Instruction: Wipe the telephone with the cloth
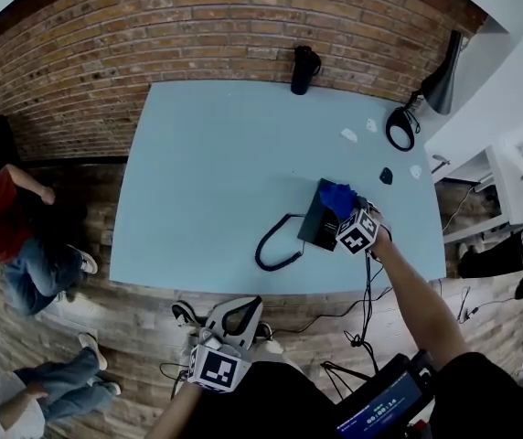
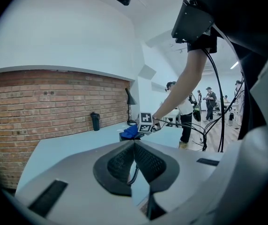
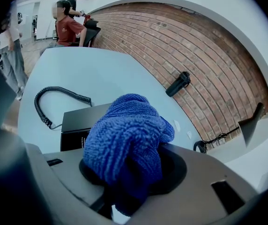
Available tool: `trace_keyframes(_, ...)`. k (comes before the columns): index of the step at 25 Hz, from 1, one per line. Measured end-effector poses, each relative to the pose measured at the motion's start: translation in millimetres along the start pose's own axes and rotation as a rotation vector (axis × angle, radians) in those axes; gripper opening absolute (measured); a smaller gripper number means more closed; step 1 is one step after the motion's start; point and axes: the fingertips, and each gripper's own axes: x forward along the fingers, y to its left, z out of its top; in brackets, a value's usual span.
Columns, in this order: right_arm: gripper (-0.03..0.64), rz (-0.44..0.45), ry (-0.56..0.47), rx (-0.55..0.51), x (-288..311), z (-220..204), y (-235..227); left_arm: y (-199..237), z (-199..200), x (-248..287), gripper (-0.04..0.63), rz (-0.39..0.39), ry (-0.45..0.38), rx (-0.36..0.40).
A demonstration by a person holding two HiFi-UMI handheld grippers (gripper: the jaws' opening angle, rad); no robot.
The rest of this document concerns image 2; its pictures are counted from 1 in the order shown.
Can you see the white table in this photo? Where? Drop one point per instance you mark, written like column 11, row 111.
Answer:
column 172, row 116

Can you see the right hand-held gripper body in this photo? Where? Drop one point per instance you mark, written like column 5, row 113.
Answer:
column 145, row 122

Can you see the person's black shirt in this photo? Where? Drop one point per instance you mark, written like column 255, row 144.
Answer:
column 241, row 13

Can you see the blue cloth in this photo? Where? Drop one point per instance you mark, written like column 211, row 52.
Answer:
column 129, row 131

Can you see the black water bottle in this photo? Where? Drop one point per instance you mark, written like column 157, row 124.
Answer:
column 95, row 122

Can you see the grey wall panel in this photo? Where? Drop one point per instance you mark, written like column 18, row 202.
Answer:
column 146, row 72

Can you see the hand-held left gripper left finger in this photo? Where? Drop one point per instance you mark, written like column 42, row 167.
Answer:
column 73, row 172

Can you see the ceiling strip light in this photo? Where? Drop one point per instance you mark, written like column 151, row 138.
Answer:
column 234, row 65

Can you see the black desk lamp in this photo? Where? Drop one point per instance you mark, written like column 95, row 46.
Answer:
column 129, row 97

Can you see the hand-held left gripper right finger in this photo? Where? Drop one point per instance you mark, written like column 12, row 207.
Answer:
column 183, row 163

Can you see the black electronics box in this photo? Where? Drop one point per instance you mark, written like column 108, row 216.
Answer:
column 191, row 22

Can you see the person's right forearm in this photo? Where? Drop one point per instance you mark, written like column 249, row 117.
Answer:
column 183, row 83

